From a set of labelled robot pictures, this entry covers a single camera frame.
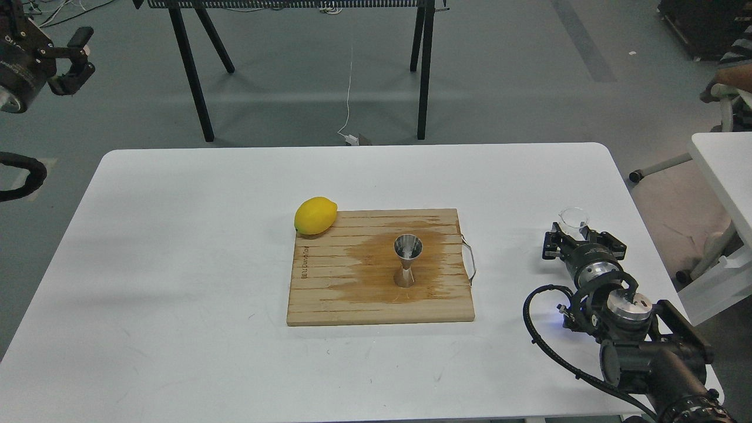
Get wooden cutting board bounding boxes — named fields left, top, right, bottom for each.
left=287, top=209, right=475, bottom=327

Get black metal frame table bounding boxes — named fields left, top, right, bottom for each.
left=133, top=1, right=449, bottom=145

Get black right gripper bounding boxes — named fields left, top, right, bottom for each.
left=542, top=222, right=627, bottom=288

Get white side table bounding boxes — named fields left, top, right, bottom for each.
left=676, top=132, right=752, bottom=327

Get yellow lemon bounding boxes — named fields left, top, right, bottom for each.
left=294, top=196, right=338, bottom=236

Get clear glass measuring cup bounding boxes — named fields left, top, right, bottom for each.
left=557, top=207, right=590, bottom=241

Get cables on floor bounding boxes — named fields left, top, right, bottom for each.
left=26, top=0, right=118, bottom=27

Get black box on floor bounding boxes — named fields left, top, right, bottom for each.
left=656, top=1, right=751, bottom=61

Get steel double jigger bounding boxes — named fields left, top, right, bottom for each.
left=393, top=234, right=424, bottom=288

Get white cable with plug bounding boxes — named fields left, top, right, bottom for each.
left=337, top=41, right=360, bottom=146

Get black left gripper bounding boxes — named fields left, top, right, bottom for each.
left=1, top=1, right=96, bottom=113

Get person in striped shirt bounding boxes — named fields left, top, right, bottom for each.
left=699, top=26, right=751, bottom=103

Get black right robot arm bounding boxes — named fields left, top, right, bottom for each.
left=523, top=223, right=733, bottom=422

